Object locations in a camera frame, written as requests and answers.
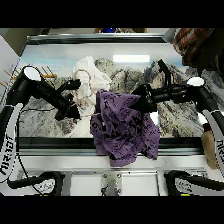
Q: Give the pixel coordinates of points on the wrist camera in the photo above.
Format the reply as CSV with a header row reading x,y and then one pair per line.
x,y
165,71
71,84

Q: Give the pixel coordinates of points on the purple patterned garment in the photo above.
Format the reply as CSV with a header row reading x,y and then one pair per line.
x,y
123,130

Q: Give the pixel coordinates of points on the checked shirt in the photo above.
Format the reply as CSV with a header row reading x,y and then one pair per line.
x,y
191,43

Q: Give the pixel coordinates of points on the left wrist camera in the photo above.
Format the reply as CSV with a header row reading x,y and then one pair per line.
x,y
71,84

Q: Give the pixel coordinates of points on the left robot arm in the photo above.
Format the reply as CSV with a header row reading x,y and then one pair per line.
x,y
10,133

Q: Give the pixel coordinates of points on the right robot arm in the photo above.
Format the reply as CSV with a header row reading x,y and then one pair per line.
x,y
203,96

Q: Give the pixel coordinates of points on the tan garment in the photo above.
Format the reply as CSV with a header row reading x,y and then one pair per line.
x,y
210,150

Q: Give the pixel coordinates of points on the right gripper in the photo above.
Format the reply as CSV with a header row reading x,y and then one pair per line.
x,y
145,96

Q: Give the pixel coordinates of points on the white garment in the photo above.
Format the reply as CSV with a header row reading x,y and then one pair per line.
x,y
88,76

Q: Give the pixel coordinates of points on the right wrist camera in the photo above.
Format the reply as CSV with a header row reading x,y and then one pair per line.
x,y
165,71

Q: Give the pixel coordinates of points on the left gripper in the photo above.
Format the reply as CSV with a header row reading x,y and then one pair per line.
x,y
66,106

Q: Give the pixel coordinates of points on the silver frame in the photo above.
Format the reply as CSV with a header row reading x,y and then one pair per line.
x,y
50,152

